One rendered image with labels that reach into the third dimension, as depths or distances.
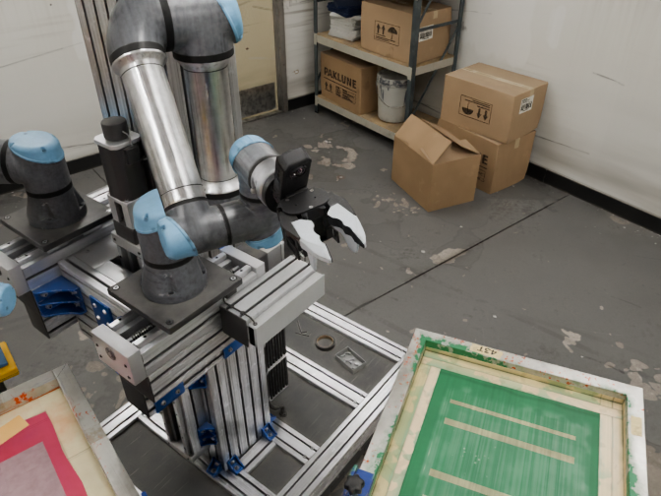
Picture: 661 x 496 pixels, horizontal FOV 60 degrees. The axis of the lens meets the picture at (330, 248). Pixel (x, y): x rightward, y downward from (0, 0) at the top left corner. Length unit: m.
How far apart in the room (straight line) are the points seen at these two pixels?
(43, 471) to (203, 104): 0.89
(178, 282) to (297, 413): 1.23
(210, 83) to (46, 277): 0.81
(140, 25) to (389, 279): 2.55
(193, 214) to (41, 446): 0.78
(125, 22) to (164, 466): 1.69
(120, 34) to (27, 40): 3.47
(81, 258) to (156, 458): 0.96
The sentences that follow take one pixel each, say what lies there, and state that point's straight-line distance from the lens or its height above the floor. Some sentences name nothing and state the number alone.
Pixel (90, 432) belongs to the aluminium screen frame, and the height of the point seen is 0.99.
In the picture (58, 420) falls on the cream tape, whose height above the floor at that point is 0.96.
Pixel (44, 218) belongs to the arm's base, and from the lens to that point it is 1.71.
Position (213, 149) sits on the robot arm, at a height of 1.59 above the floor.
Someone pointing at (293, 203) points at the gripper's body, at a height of 1.68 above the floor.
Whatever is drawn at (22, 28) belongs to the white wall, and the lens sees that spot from 4.52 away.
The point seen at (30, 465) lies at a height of 0.96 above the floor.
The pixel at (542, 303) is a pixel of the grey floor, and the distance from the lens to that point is 3.42.
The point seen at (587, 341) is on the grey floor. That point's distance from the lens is 3.27.
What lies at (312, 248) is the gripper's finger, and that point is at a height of 1.67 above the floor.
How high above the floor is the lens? 2.11
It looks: 36 degrees down
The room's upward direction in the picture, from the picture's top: straight up
